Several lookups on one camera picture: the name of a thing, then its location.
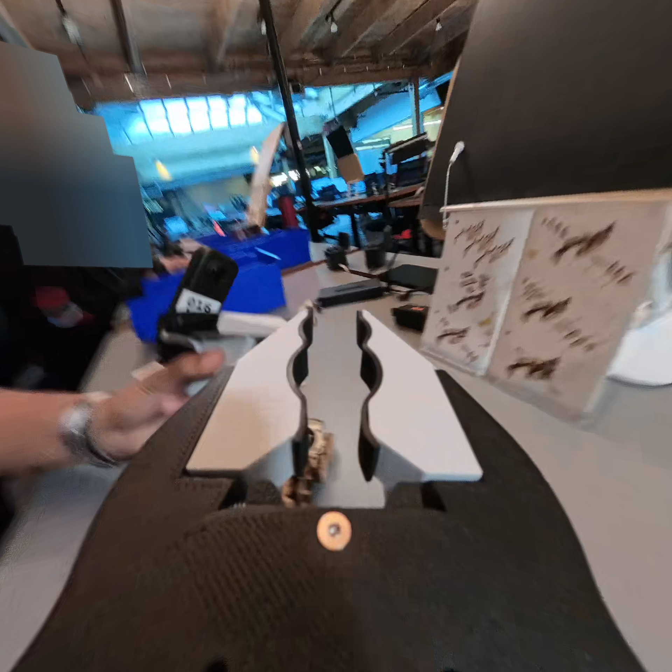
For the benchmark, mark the silver wristwatch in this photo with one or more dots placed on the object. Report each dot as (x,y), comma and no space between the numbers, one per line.
(81,430)

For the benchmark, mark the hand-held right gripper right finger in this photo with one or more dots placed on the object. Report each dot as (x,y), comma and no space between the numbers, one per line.
(420,420)

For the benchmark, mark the blue plastic bin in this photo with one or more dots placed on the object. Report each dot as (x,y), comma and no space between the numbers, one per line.
(246,294)
(273,249)

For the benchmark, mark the grey desk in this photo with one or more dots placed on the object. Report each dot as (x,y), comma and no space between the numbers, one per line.
(603,472)

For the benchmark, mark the black flat device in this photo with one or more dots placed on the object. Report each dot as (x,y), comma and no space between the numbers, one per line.
(414,278)

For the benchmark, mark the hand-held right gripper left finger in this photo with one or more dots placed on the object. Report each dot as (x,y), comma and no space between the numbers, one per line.
(252,414)

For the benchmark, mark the white stand base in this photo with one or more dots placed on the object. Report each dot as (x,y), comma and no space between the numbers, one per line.
(645,351)

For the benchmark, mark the wood-backed black display board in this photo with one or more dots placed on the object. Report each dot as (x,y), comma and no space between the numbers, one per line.
(567,94)

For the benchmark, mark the person's left hand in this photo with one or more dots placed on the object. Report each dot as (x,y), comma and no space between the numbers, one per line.
(141,409)

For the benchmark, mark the puzzle instruction booklet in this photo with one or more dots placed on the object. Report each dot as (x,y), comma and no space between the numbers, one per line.
(525,304)

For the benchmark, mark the layered wooden puzzle model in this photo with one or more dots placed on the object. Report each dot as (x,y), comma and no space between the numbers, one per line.
(315,456)

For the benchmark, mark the black charger cubes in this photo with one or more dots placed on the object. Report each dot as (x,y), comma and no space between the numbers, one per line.
(375,257)

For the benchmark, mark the black power bank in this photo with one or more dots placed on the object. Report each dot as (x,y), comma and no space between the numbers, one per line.
(351,294)

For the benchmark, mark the black pole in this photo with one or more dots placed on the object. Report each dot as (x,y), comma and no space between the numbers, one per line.
(286,105)

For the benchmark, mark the small black box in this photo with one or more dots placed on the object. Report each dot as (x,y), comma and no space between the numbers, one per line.
(410,317)

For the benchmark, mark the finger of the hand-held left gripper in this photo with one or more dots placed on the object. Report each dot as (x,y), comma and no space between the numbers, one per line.
(249,325)

